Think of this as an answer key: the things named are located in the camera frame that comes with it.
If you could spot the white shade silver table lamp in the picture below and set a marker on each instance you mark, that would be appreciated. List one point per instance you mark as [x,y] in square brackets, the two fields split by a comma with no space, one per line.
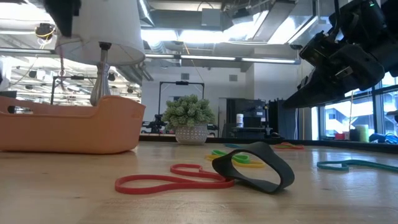
[105,25]

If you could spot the black equipment rack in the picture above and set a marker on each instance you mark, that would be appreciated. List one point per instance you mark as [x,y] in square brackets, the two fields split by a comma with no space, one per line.
[231,112]

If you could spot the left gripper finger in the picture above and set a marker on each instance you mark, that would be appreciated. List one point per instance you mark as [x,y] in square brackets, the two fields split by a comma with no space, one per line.
[63,15]

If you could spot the blue bag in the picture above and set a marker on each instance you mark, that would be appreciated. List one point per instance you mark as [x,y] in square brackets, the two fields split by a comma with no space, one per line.
[381,138]

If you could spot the teal rubber band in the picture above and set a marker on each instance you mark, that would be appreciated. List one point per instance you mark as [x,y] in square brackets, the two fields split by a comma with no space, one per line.
[231,145]
[319,165]

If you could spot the wide black rubber band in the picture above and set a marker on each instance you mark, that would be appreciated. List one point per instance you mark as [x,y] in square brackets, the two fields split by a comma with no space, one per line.
[261,146]

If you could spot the long ceiling light strip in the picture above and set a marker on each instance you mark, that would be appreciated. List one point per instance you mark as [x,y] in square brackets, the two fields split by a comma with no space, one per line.
[205,58]

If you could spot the white canister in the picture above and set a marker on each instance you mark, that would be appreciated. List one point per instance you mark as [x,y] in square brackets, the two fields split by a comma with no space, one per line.
[239,120]

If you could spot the potted green artificial plant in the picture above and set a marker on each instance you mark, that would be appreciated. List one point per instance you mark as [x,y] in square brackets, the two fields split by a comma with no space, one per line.
[188,113]

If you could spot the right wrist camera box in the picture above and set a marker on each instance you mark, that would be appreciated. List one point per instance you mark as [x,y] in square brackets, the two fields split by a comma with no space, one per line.
[317,48]

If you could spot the orange plastic bin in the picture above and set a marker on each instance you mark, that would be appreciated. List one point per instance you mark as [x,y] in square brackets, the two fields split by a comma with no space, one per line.
[71,133]

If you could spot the black background rig frame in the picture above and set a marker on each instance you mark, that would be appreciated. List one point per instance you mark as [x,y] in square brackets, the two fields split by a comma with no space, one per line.
[53,93]
[182,82]

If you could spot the dome security camera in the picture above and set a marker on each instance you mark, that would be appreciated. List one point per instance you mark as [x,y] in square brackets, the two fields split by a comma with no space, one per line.
[296,47]

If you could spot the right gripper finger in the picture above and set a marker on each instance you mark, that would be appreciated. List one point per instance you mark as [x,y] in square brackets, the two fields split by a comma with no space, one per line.
[317,90]

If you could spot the black monitor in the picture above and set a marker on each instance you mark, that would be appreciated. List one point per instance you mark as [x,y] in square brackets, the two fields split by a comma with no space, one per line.
[7,94]

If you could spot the small red box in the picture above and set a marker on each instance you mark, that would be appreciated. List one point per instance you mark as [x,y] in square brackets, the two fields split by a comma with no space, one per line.
[339,136]

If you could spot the black background robot arm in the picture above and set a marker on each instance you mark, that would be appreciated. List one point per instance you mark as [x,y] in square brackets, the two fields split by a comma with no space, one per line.
[157,123]

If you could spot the yellow rubber band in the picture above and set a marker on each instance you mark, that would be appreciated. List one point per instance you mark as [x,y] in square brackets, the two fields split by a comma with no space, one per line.
[253,164]

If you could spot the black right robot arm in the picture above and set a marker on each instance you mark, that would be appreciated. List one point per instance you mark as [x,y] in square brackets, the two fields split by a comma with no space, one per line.
[360,21]

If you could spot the black aluminium table frame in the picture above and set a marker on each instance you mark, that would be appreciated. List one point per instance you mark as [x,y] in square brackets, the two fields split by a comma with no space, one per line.
[357,144]

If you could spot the black cabinet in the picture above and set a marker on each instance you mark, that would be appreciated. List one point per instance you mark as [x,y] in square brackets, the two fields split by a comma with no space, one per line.
[284,119]

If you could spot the green rubber band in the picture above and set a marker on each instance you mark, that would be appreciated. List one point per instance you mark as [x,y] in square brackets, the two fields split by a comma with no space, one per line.
[281,147]
[241,159]

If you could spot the pale green roll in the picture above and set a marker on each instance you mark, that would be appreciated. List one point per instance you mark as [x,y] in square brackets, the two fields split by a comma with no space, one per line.
[362,133]

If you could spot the grey ceiling box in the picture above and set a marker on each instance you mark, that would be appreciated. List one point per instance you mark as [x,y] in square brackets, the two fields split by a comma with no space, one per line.
[211,17]

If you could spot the grey wall vent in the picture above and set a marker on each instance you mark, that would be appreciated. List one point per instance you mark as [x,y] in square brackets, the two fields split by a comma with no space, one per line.
[185,76]
[233,78]

